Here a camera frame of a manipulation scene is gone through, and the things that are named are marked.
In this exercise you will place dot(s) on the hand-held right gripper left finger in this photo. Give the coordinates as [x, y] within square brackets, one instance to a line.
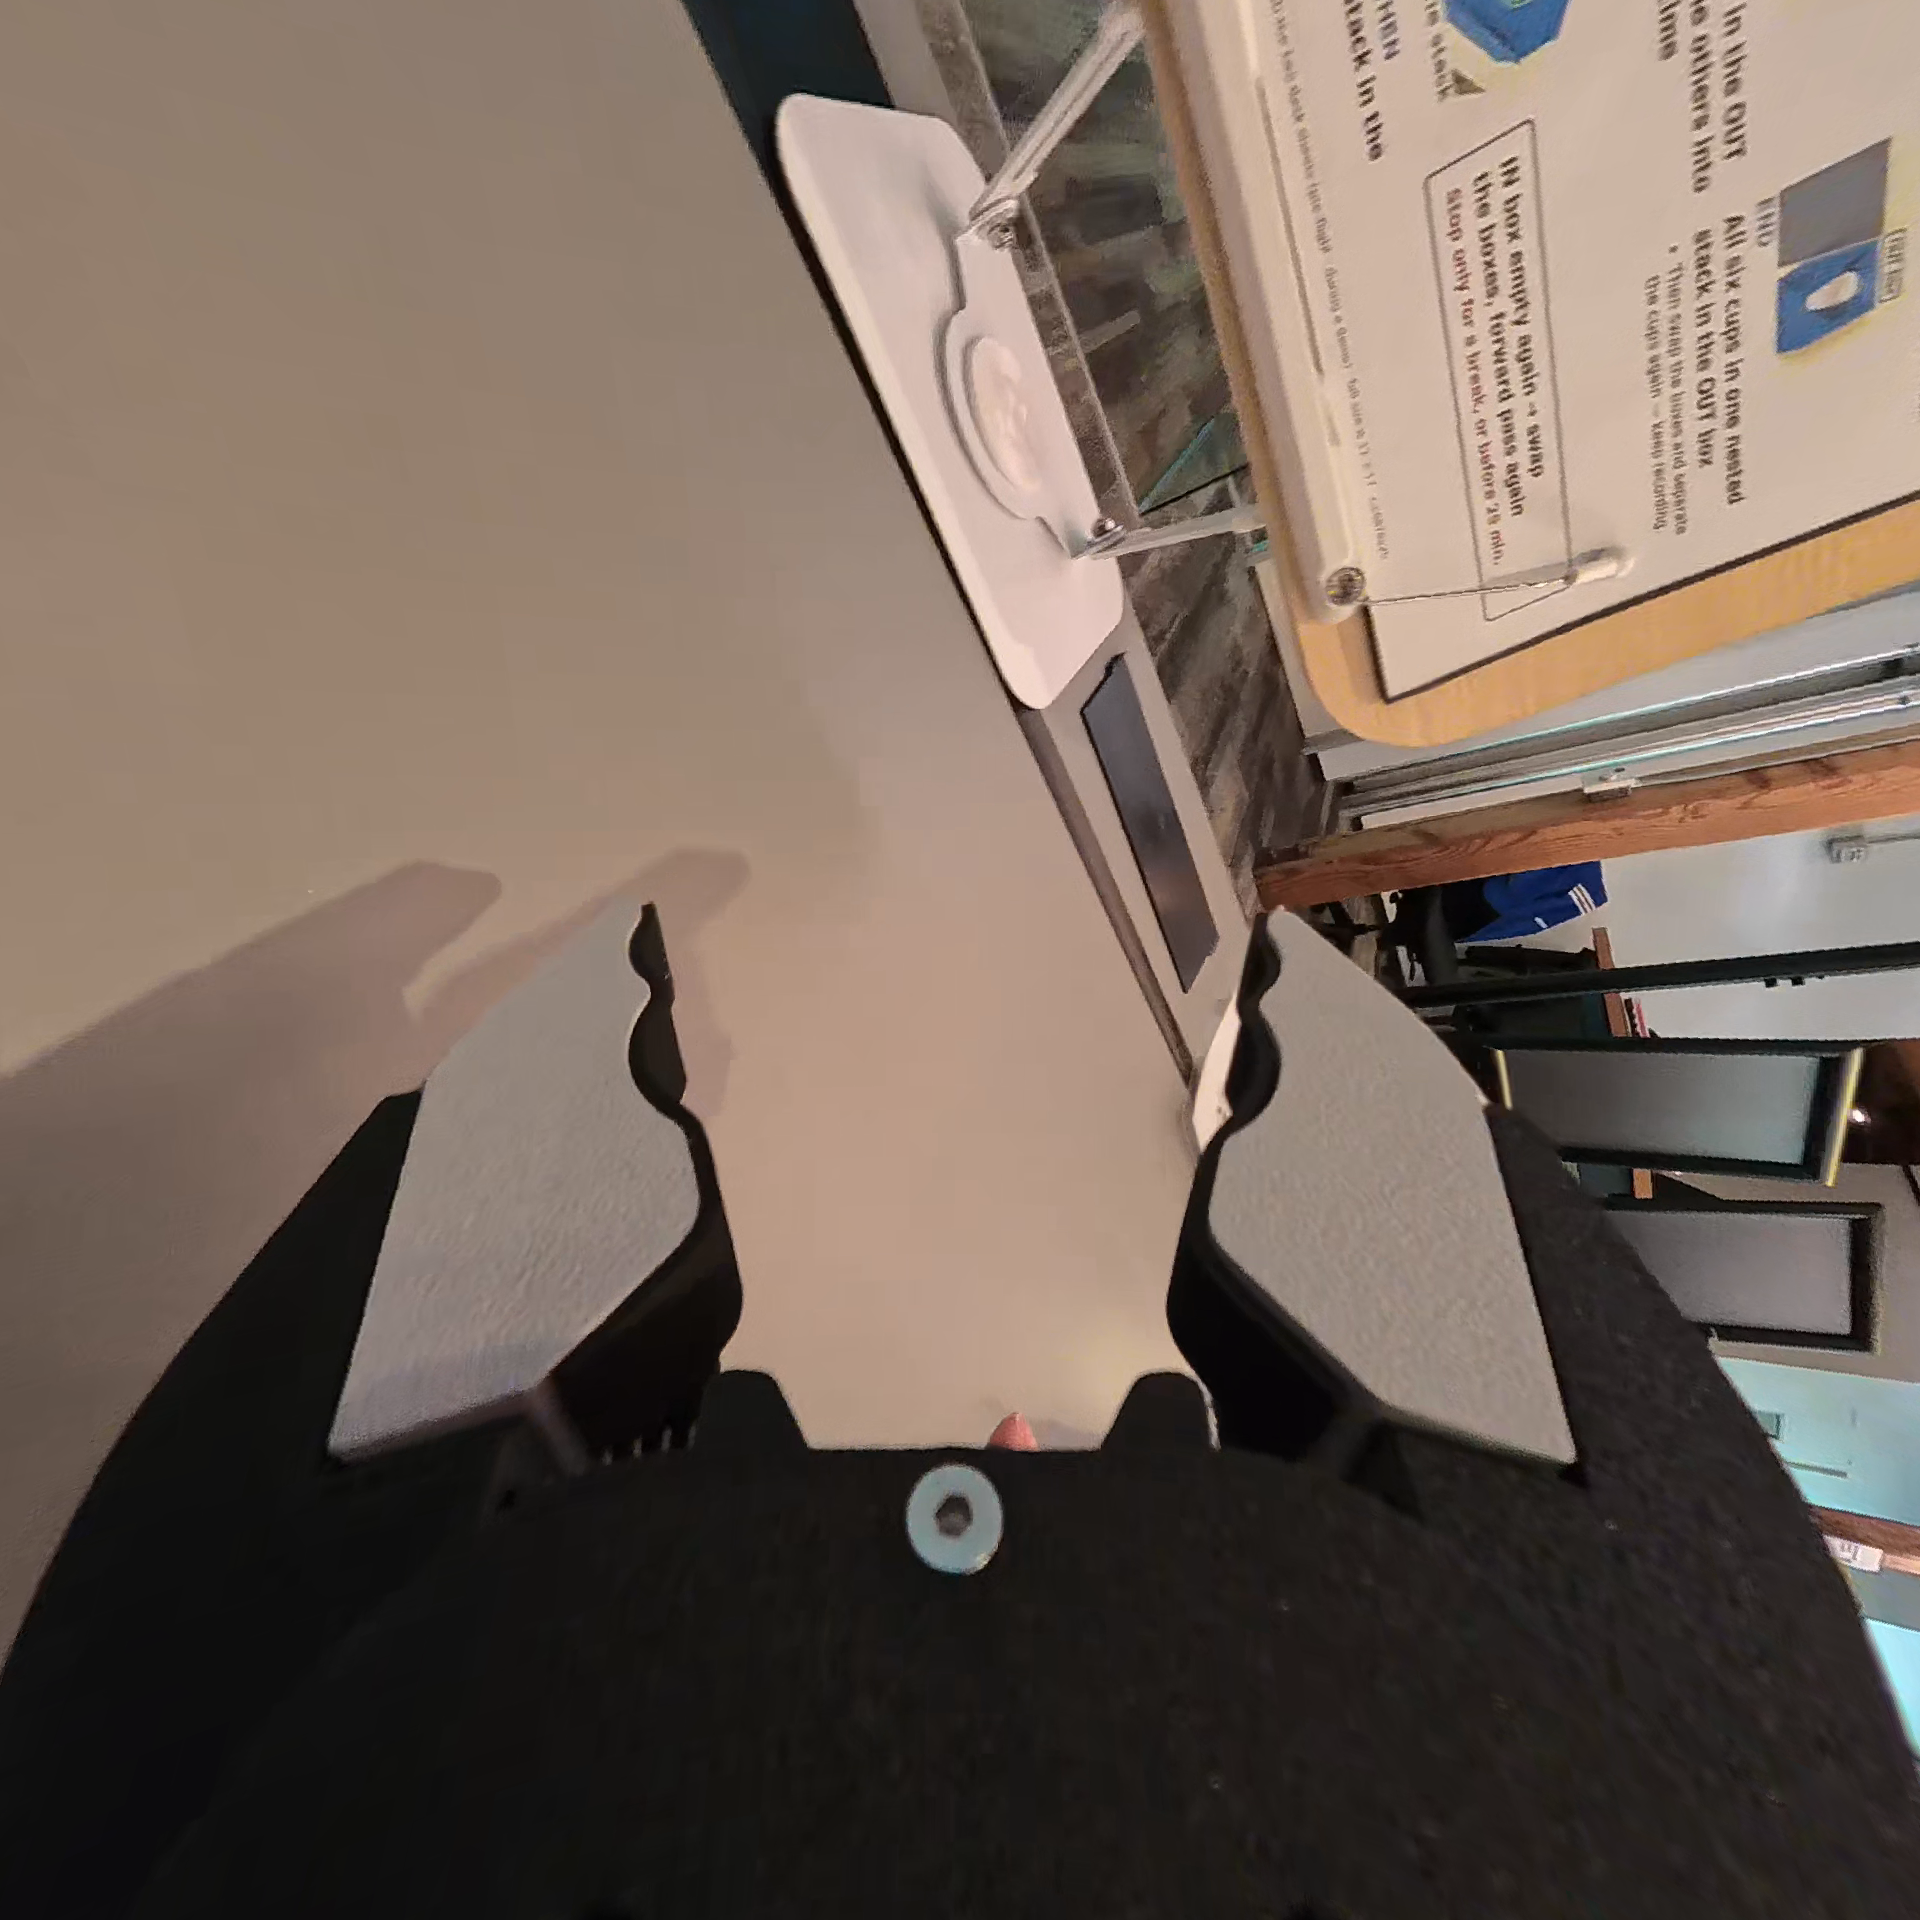
[524, 1201]

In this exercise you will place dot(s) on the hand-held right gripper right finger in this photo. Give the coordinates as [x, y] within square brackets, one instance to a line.
[1381, 1201]

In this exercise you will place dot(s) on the black framed panel stand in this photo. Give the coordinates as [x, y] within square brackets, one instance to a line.
[1740, 1276]
[1666, 1109]

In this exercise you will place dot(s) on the blue striped jacket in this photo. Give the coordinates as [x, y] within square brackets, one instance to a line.
[1531, 900]

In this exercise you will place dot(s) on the black sign stand with pole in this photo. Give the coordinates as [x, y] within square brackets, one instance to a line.
[1652, 979]

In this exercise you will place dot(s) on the wooden beam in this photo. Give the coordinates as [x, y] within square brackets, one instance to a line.
[1575, 826]

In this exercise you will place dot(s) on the wooden document stand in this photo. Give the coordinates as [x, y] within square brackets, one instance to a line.
[1501, 705]

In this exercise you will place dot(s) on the printed instruction sheet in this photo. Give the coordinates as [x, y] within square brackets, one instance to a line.
[1725, 451]

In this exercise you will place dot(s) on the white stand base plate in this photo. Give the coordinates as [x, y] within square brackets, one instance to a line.
[885, 299]

